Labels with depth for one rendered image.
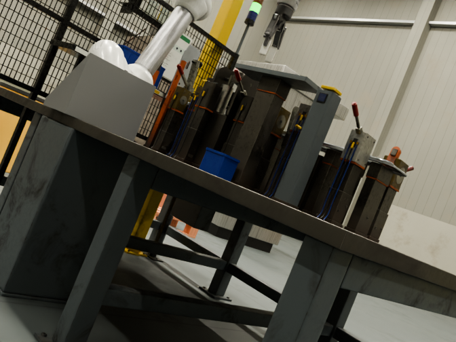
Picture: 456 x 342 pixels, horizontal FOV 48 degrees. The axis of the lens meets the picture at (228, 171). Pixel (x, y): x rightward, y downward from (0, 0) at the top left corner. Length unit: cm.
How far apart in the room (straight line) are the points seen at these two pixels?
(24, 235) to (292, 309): 120
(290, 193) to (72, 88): 90
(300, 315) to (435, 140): 1094
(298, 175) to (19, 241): 105
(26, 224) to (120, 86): 63
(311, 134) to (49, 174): 97
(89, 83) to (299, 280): 122
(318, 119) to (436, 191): 973
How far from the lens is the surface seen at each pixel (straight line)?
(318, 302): 110
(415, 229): 1150
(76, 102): 200
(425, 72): 1272
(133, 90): 210
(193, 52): 305
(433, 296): 154
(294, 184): 185
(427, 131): 1208
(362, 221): 208
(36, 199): 203
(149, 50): 245
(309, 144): 187
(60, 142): 201
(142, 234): 358
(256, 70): 209
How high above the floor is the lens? 70
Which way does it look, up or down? 1 degrees up
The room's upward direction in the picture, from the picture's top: 22 degrees clockwise
